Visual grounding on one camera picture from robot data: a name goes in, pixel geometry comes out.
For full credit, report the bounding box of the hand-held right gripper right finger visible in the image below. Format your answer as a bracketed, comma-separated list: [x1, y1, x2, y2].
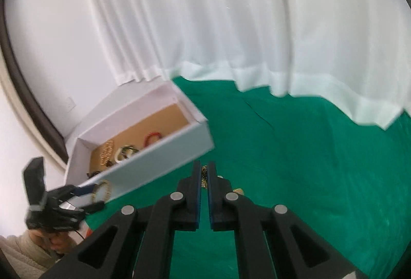
[207, 162, 368, 279]

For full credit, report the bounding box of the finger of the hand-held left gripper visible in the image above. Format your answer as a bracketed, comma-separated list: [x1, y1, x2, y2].
[75, 201, 105, 214]
[69, 184, 97, 195]

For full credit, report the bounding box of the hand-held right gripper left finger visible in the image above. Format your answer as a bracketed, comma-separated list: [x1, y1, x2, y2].
[40, 161, 203, 279]

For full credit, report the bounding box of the gold beaded jewellery pile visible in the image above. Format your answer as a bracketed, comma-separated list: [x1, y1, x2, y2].
[201, 165, 245, 196]

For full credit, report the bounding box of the white jade bangle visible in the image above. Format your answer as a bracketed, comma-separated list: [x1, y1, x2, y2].
[91, 180, 112, 203]

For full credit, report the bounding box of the white jewelry box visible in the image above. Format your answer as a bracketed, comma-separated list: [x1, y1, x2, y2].
[65, 80, 216, 203]

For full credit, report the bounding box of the person's left forearm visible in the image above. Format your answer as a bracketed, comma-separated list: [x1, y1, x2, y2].
[0, 234, 57, 279]

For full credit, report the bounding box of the person's left hand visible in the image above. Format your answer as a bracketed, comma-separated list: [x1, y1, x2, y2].
[29, 229, 78, 258]

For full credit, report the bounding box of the white green bangle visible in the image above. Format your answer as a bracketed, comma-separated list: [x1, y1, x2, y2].
[115, 145, 139, 164]

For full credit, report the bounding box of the green table cloth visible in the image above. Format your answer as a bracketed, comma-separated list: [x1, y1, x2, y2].
[85, 75, 411, 279]

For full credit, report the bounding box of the white curtain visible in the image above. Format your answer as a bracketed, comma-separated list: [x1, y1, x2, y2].
[79, 0, 408, 130]

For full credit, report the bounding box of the gold bead chain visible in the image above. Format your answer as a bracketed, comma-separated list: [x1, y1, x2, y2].
[99, 140, 115, 166]

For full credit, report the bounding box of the red bead bracelet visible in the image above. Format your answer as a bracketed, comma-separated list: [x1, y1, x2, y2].
[143, 131, 163, 146]

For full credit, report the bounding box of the dark brown frame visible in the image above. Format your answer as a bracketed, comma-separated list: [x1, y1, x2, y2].
[0, 0, 69, 167]

